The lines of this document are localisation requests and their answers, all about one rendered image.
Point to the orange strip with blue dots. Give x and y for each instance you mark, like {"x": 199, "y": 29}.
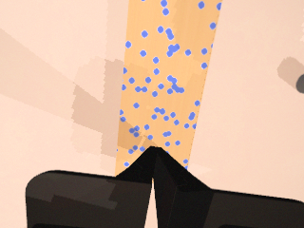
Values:
{"x": 167, "y": 53}

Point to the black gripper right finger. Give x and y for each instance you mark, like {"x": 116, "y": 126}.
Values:
{"x": 184, "y": 201}

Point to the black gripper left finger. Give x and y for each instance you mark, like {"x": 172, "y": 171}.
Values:
{"x": 87, "y": 200}

